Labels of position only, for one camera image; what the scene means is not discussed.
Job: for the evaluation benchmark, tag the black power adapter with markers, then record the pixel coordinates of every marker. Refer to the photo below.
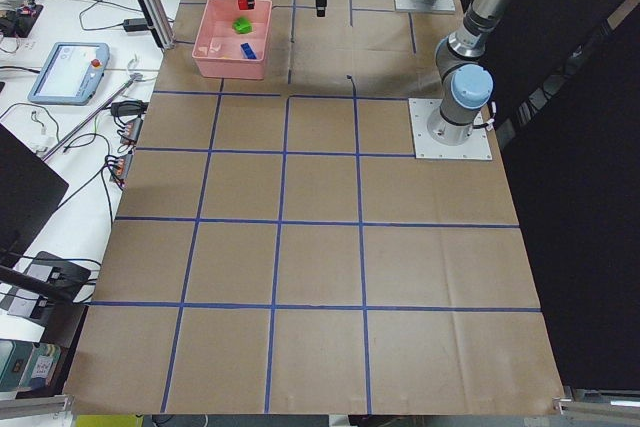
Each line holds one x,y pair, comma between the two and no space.
135,25

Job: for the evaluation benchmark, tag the blue building block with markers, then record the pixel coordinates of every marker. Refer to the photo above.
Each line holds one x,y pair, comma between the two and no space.
248,51

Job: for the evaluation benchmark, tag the green building block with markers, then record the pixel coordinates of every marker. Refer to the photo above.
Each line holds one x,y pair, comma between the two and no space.
242,26

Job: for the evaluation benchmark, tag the black monitor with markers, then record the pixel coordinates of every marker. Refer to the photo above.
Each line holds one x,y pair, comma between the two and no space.
30,193

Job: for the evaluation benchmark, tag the teach pendant tablet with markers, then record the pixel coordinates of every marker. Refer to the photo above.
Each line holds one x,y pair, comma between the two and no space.
71,74

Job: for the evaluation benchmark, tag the pink plastic box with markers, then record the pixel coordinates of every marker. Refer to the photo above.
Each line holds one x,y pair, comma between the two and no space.
216,51

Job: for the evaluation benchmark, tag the orange terminal block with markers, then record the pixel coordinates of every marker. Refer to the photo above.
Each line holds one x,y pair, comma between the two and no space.
118,167
130,132

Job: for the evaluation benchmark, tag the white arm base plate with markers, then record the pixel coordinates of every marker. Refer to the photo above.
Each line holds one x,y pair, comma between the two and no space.
436,139

